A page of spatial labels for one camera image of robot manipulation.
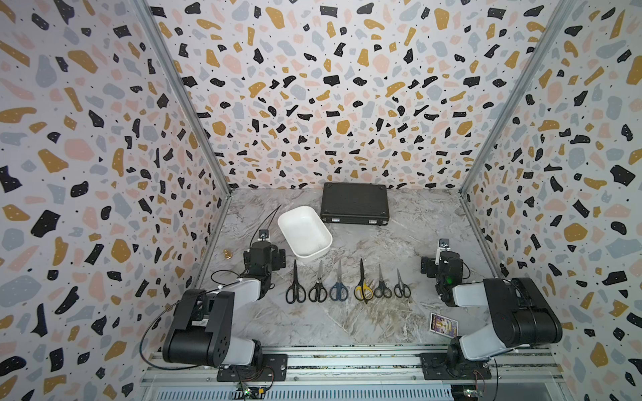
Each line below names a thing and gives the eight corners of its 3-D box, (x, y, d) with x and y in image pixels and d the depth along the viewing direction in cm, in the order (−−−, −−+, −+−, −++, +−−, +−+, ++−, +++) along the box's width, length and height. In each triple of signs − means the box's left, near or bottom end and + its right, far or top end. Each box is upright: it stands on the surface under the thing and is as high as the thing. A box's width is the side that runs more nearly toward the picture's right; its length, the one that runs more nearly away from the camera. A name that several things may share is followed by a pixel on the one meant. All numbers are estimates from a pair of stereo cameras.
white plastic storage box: (300, 269, 97) (299, 261, 92) (278, 224, 111) (275, 215, 106) (337, 252, 102) (338, 243, 98) (311, 211, 117) (310, 202, 112)
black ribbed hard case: (321, 226, 111) (321, 218, 106) (323, 190, 125) (323, 182, 121) (389, 227, 111) (391, 219, 106) (383, 191, 125) (384, 182, 121)
